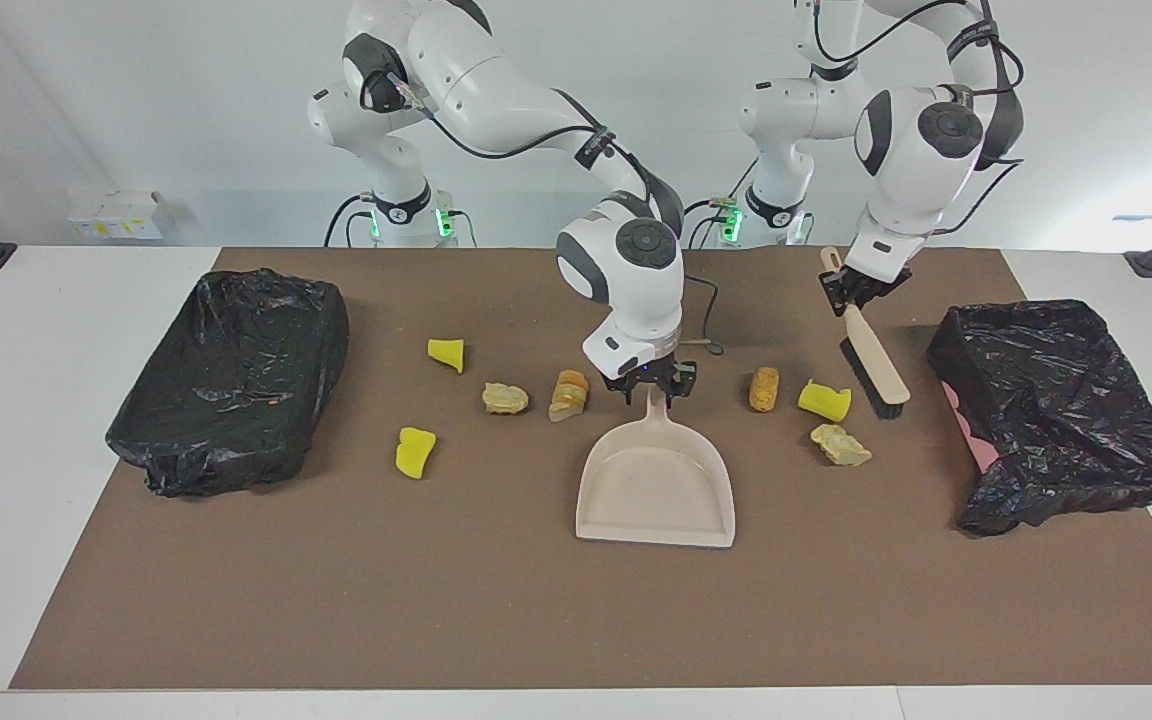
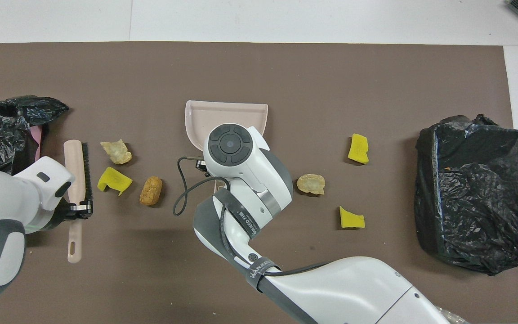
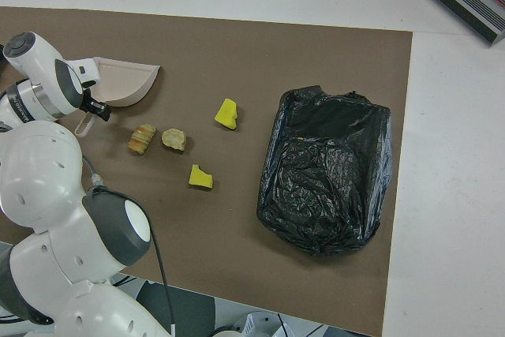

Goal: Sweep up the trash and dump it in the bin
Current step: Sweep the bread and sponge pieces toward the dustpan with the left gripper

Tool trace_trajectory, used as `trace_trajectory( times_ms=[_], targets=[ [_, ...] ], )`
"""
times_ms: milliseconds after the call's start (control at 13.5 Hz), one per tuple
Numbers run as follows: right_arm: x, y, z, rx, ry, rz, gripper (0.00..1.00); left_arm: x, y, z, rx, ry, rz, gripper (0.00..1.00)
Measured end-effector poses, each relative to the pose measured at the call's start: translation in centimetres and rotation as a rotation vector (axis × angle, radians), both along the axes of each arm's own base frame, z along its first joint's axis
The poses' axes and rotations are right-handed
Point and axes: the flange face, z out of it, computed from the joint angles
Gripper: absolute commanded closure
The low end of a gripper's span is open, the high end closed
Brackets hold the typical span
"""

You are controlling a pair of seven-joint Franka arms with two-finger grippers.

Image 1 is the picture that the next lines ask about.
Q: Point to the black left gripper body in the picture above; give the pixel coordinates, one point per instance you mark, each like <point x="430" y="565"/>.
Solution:
<point x="876" y="282"/>

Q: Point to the striped orange croissant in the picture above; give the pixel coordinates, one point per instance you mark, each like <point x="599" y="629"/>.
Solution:
<point x="568" y="394"/>

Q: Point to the yellow sponge piece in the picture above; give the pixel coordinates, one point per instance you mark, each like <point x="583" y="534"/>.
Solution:
<point x="825" y="400"/>
<point x="446" y="354"/>
<point x="416" y="452"/>

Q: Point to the brown table mat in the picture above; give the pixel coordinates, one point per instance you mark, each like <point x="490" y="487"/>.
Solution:
<point x="336" y="600"/>

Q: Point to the pale flaky pastry piece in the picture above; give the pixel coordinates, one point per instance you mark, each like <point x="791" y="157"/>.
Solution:
<point x="505" y="397"/>
<point x="841" y="445"/>

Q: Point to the white wall box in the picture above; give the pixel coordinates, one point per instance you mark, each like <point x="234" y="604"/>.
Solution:
<point x="116" y="215"/>

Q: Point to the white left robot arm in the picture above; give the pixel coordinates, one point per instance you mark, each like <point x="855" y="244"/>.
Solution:
<point x="911" y="150"/>

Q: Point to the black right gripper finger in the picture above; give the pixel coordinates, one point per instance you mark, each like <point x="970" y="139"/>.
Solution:
<point x="631" y="394"/>
<point x="678" y="392"/>

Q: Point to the beige plastic dustpan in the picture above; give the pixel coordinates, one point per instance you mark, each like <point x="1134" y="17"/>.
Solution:
<point x="656" y="490"/>

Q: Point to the black bag-covered bin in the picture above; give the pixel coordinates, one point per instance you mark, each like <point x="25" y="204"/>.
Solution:
<point x="226" y="390"/>

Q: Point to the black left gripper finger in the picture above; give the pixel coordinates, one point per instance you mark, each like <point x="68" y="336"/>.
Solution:
<point x="836" y="292"/>
<point x="872" y="304"/>

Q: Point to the beige hand brush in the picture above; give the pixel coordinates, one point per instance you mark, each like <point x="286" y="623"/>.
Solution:
<point x="876" y="350"/>

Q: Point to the pink plastic bin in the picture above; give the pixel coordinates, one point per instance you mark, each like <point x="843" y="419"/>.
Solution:
<point x="976" y="450"/>

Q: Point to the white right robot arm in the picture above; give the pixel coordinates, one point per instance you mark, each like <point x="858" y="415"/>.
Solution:
<point x="496" y="90"/>

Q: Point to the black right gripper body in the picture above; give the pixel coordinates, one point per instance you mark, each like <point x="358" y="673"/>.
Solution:
<point x="658" y="372"/>

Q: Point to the black plastic trash bag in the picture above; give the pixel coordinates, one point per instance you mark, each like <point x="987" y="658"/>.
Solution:
<point x="1066" y="400"/>

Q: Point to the brown bread roll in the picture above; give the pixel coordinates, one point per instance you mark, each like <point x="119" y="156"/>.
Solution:
<point x="764" y="388"/>

